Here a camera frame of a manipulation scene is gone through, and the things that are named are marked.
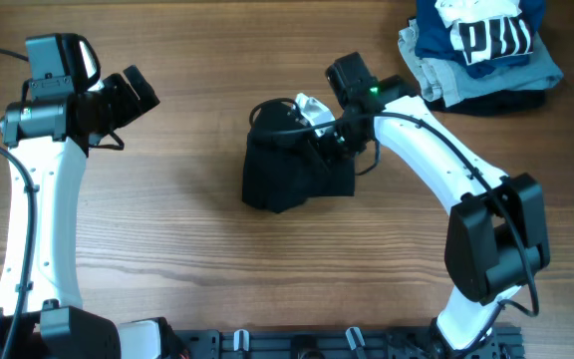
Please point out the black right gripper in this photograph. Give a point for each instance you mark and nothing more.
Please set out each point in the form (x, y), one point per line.
(328, 154)

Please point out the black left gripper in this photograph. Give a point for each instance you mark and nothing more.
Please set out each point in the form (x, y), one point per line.
(132, 108)

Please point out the black polo shirt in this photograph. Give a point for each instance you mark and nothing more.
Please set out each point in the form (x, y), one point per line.
(282, 172)

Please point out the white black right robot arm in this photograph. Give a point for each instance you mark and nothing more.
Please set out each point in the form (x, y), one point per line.
(496, 237)

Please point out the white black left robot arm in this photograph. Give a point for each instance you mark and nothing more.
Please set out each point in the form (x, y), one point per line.
(67, 108)

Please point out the navy blue folded shirt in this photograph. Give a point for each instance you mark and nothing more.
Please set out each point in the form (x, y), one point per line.
(434, 40)

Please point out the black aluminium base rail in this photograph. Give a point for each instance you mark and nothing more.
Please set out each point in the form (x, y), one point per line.
(393, 343)

